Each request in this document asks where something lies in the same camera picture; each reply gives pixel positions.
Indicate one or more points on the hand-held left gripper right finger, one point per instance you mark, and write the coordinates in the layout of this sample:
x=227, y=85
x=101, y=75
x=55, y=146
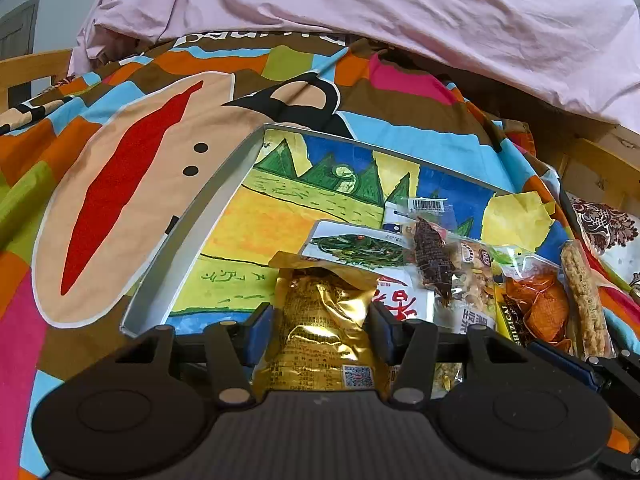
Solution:
x=381, y=332

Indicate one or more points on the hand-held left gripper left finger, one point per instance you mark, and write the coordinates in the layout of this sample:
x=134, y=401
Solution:
x=261, y=335

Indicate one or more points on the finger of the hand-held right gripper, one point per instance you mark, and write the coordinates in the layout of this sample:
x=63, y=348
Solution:
x=565, y=362

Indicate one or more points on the gold foil snack packet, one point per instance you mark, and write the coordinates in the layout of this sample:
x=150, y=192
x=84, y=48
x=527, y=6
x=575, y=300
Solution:
x=320, y=340

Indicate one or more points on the orange snack bag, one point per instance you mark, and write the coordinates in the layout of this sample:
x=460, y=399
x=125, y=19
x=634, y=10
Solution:
x=542, y=305

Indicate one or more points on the rice cracker packet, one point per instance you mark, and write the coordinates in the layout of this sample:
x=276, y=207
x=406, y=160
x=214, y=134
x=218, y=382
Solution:
x=585, y=300

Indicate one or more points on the white seaweed snack packet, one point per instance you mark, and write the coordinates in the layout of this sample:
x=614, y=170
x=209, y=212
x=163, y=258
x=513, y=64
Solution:
x=360, y=250

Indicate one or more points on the clear packet dark dried snack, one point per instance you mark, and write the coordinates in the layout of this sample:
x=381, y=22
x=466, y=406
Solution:
x=430, y=255

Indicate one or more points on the metal tray with drawing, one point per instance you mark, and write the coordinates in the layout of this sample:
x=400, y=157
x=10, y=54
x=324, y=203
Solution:
x=250, y=240

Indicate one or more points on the granola bar with barcode label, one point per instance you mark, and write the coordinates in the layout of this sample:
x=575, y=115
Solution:
x=472, y=285

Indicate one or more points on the floral satin quilt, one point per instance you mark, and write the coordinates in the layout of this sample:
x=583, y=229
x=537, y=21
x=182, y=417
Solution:
x=610, y=230

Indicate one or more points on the colourful printed blanket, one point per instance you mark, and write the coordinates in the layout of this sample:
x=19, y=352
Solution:
x=75, y=135

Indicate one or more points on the pink bed sheet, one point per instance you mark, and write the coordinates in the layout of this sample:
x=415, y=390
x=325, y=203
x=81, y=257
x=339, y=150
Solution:
x=400, y=20

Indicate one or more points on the grey door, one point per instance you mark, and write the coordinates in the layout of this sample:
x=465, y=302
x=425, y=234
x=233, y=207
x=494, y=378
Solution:
x=17, y=30

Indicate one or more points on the wooden bed rail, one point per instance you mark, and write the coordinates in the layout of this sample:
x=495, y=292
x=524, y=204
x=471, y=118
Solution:
x=600, y=165
x=30, y=67

